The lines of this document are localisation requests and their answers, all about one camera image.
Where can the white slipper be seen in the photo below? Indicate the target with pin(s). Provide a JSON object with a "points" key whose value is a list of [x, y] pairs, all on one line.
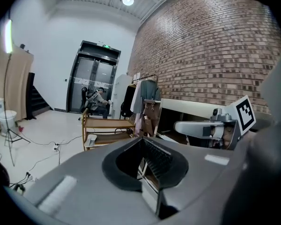
{"points": [[92, 140]]}

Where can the black hanging garment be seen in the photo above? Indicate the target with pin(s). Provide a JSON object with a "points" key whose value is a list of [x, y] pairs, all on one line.
{"points": [[127, 99]]}

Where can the white low table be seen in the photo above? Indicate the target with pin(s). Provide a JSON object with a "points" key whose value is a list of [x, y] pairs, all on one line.
{"points": [[189, 109]]}

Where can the beige partition panel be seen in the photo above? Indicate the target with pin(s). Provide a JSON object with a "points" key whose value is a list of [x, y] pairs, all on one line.
{"points": [[16, 83]]}

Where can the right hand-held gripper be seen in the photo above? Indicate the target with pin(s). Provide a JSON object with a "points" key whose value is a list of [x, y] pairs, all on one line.
{"points": [[244, 112]]}

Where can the pale pink hanging garment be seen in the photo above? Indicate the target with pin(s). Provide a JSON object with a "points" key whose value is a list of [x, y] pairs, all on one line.
{"points": [[136, 102]]}

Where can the wooden cart shelf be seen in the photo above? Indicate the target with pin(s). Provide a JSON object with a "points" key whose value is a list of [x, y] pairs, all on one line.
{"points": [[107, 125]]}

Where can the black office chair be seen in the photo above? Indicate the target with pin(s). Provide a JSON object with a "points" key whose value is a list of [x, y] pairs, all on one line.
{"points": [[84, 102]]}

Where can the green exit sign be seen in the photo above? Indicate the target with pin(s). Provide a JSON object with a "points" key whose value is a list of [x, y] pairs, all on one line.
{"points": [[106, 46]]}

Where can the black staircase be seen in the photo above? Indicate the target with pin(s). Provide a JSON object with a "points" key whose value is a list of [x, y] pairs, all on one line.
{"points": [[36, 97]]}

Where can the black clothes rack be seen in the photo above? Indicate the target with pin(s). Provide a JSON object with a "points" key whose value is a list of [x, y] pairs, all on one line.
{"points": [[154, 77]]}

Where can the small red floor object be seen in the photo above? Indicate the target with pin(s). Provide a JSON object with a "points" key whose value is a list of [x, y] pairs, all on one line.
{"points": [[20, 128]]}

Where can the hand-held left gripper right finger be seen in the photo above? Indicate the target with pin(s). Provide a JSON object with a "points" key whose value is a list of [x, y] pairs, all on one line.
{"points": [[171, 165]]}

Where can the white toilet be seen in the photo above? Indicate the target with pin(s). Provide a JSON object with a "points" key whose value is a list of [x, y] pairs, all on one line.
{"points": [[2, 116]]}

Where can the grey hanging garment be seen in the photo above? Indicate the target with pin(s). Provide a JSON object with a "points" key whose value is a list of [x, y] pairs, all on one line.
{"points": [[148, 90]]}

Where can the brown bag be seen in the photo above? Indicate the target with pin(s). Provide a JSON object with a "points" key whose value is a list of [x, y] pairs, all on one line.
{"points": [[150, 121]]}

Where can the person's grey clothing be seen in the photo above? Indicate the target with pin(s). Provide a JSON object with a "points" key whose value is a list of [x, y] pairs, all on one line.
{"points": [[271, 172]]}

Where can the tube light on black stand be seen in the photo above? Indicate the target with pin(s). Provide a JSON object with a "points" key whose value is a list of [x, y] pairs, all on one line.
{"points": [[7, 78]]}

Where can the round ceiling light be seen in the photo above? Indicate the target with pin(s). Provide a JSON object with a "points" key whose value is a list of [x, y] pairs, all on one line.
{"points": [[127, 0]]}

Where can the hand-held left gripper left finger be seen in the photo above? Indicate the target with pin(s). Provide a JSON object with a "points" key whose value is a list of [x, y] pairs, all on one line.
{"points": [[110, 170]]}

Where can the black double glass door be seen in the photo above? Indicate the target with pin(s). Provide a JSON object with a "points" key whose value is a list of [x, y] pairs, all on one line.
{"points": [[93, 78]]}

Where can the white tall cabinet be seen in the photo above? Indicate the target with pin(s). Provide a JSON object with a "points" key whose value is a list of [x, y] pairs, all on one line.
{"points": [[120, 92]]}

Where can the white power strip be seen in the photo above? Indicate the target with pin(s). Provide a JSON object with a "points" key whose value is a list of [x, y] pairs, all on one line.
{"points": [[55, 147], [31, 177]]}

